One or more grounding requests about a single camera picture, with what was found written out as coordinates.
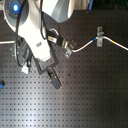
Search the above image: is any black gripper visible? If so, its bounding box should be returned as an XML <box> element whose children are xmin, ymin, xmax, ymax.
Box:
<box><xmin>47</xmin><ymin>29</ymin><xmax>75</xmax><ymax>59</ymax></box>

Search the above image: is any white cable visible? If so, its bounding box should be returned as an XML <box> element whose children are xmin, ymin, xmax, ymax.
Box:
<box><xmin>71</xmin><ymin>36</ymin><xmax>128</xmax><ymax>54</ymax></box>

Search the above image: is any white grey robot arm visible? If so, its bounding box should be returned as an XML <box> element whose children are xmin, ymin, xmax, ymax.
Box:
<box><xmin>2</xmin><ymin>0</ymin><xmax>76</xmax><ymax>61</ymax></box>

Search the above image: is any white connector plug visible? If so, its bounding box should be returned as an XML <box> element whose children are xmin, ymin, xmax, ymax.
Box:
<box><xmin>21</xmin><ymin>66</ymin><xmax>30</xmax><ymax>74</ymax></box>

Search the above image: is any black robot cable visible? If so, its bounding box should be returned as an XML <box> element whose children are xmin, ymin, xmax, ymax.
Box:
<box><xmin>14</xmin><ymin>0</ymin><xmax>48</xmax><ymax>69</ymax></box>

